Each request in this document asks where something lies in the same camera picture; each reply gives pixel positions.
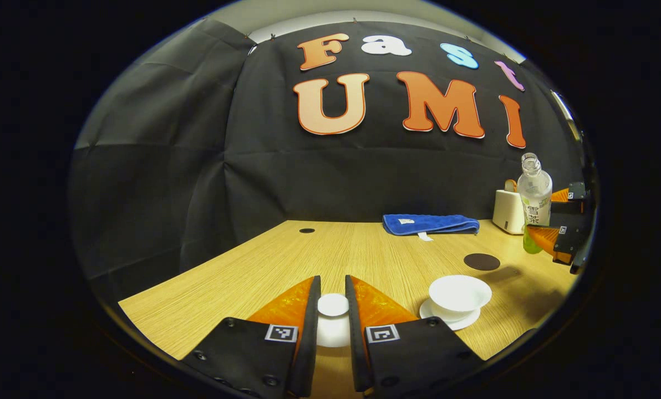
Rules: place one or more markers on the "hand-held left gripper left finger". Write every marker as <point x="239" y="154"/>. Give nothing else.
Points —
<point x="310" y="332"/>

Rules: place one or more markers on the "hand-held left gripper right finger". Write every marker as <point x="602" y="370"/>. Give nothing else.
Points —
<point x="354" y="332"/>

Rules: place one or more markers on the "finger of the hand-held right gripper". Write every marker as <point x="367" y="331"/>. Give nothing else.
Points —
<point x="544" y="238"/>
<point x="562" y="194"/>

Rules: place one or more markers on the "clear water bottle white label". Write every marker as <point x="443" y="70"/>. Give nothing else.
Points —
<point x="534" y="194"/>

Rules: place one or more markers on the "white teacup lid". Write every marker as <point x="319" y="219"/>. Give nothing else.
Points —
<point x="333" y="306"/>

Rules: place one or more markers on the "dark brown round coaster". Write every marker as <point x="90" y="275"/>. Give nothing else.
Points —
<point x="481" y="262"/>

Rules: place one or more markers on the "white teacup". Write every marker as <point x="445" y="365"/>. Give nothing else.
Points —
<point x="459" y="292"/>

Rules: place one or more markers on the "white saucer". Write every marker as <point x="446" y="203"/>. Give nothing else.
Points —
<point x="427" y="313"/>

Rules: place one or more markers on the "blue towel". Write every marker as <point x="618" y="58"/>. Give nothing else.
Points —
<point x="430" y="223"/>

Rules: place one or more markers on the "black backdrop cloth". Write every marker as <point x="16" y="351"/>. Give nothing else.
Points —
<point x="197" y="166"/>

